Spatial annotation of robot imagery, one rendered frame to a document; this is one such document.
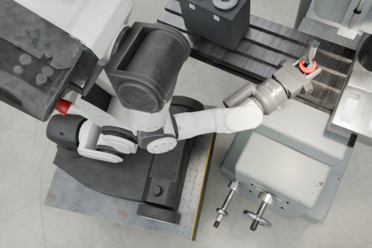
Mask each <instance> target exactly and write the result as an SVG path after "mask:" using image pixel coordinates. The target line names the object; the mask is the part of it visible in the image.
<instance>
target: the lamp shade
mask: <svg viewBox="0 0 372 248"><path fill-rule="evenodd" d="M357 57H358V61H359V63H360V64H361V66H362V67H363V68H364V69H366V70H368V71H370V72H372V34H371V35H369V36H367V37H366V38H365V39H364V41H363V43H362V45H361V46H360V48H359V50H358V53H357Z"/></svg>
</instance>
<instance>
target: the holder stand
mask: <svg viewBox="0 0 372 248"><path fill-rule="evenodd" d="M250 2H251V0H179V4H180V8H181V11H182V15H183V19H184V24H185V27H186V28H187V29H189V30H191V31H192V32H195V33H197V34H199V35H201V36H202V37H205V38H207V39H209V40H211V41H212V42H215V43H217V44H219V45H221V46H222V47H225V48H227V49H229V50H231V51H234V49H235V48H236V47H237V45H238V44H239V42H240V41H241V40H242V38H243V37H244V35H245V34H246V33H247V31H248V30H249V28H250Z"/></svg>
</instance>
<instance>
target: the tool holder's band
mask: <svg viewBox="0 0 372 248"><path fill-rule="evenodd" d="M303 60H304V59H302V60H301V61H300V63H299V68H300V70H301V71H302V72H304V73H311V72H313V71H314V70H315V69H316V62H315V61H314V65H313V66H312V67H311V68H306V67H305V66H304V65H303Z"/></svg>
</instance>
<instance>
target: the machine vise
mask: <svg viewBox="0 0 372 248"><path fill-rule="evenodd" d="M367 36H369V34H365V35H364V37H363V38H362V40H361V42H360V44H359V46H358V48H357V51H356V53H355V56H354V59H353V62H352V64H351V66H350V69H349V72H348V74H347V77H346V80H345V82H344V85H343V88H342V90H341V92H340V95H339V98H338V101H337V103H336V106H335V108H334V111H333V114H332V116H331V118H330V122H329V124H328V127H327V130H328V131H331V132H334V133H336V134H339V135H341V136H344V137H346V138H350V135H351V134H352V133H353V134H356V135H357V138H356V141H357V142H360V143H362V144H365V145H367V146H370V147H372V99H369V98H366V97H364V96H360V95H357V94H354V93H352V92H349V91H346V90H344V88H345V86H346V83H347V81H348V78H349V75H350V73H351V72H352V71H353V69H355V70H359V71H362V72H364V73H368V70H366V69H364V68H363V67H362V66H361V64H360V63H359V61H358V57H357V53H358V50H359V48H360V46H361V45H362V43H363V41H364V39H365V38H366V37H367Z"/></svg>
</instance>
